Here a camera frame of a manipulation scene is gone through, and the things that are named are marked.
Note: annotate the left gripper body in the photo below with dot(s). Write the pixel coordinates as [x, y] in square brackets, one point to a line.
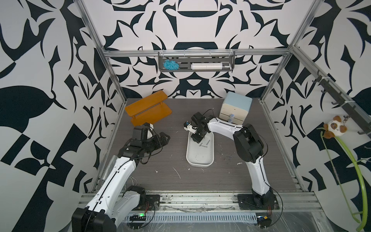
[152, 144]

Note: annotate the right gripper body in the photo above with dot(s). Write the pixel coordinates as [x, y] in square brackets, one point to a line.
[197, 132]

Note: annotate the white plastic storage tray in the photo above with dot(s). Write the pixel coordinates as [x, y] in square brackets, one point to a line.
[198, 156]

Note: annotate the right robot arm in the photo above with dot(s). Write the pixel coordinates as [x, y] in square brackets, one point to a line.
[249, 148]

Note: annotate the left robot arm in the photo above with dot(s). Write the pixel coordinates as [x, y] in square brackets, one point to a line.
[106, 210]

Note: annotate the blue white drawer box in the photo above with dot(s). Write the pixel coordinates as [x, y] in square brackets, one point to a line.
[235, 108]

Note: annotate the orange wooden shelf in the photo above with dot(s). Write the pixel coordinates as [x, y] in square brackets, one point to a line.
[150, 109]

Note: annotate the white roll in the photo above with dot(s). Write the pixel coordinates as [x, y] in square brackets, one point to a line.
[206, 66]

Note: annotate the teal scrunchie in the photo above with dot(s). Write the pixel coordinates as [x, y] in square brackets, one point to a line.
[171, 65]

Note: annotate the small controller board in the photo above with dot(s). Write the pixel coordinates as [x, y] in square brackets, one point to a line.
[138, 217]

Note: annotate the plush toy animal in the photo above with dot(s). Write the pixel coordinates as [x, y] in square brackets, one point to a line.
[334, 128]

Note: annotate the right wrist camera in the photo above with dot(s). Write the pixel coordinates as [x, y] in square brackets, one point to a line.
[188, 127]

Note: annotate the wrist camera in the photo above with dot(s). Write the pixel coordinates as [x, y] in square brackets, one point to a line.
[150, 132]
[188, 127]

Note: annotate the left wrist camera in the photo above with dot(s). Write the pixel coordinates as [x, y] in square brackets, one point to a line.
[150, 132]

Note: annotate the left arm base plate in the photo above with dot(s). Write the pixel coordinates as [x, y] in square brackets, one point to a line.
[151, 201]

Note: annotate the grey wall rack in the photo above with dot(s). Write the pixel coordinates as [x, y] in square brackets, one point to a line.
[186, 58]

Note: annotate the white perforated cable duct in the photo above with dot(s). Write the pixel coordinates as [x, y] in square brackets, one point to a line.
[248, 218]

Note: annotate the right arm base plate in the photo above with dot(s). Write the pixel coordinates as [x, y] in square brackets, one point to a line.
[257, 202]

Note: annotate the black hook rail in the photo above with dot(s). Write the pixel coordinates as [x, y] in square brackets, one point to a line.
[344, 101]

